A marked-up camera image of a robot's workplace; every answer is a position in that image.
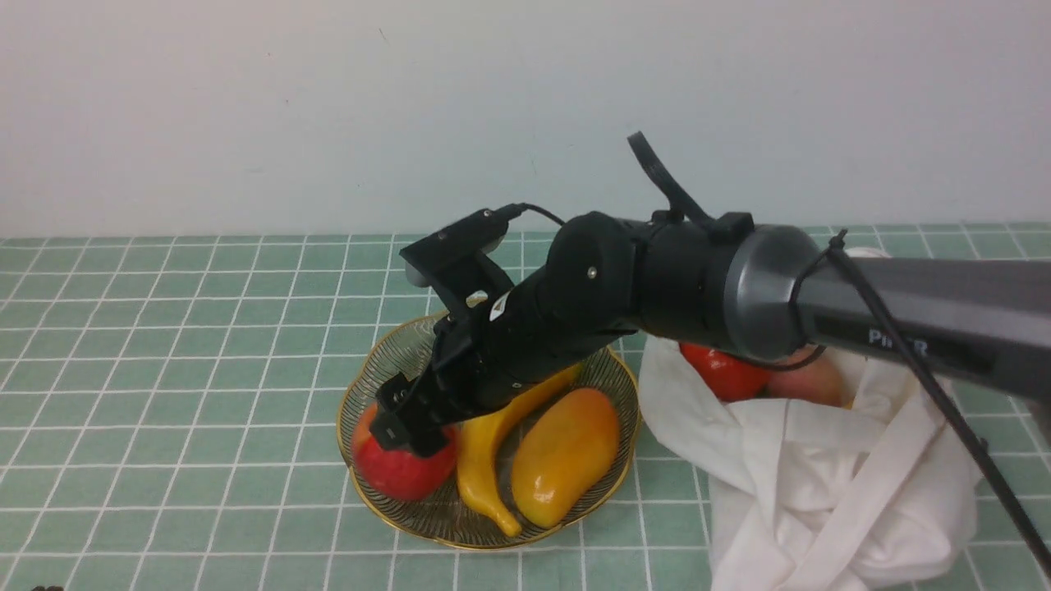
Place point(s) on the small red orange fruit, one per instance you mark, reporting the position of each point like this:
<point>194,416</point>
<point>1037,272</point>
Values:
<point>728,379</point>

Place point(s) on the green checkered tablecloth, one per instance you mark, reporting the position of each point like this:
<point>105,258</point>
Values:
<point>168,418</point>

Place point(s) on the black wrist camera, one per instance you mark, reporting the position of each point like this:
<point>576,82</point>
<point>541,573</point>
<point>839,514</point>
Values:
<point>454,261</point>

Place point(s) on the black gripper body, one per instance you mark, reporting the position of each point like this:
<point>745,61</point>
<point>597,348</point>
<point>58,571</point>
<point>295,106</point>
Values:
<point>485,356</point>

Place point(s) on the white cloth bag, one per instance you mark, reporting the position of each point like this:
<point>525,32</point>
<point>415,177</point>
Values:
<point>812,497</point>

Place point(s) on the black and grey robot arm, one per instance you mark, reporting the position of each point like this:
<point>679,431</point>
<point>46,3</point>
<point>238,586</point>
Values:
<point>760,294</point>

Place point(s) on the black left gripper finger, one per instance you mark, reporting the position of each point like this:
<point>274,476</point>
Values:
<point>387,427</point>

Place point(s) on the yellow banana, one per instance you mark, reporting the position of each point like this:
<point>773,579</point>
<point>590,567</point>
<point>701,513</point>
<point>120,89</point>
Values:
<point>479,441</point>

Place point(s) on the large red apple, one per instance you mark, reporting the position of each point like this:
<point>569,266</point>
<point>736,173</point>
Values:
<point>398,473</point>

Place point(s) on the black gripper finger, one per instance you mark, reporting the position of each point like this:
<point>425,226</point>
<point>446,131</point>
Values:
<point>427,437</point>

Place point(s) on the pale peach fruit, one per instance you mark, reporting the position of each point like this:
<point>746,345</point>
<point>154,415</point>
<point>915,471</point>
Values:
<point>819,382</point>

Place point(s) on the orange yellow mango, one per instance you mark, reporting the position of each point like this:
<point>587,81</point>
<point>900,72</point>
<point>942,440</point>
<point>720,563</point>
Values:
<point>569,449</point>

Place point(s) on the gold-rimmed glass bowl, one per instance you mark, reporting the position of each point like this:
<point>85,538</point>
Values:
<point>442,517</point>

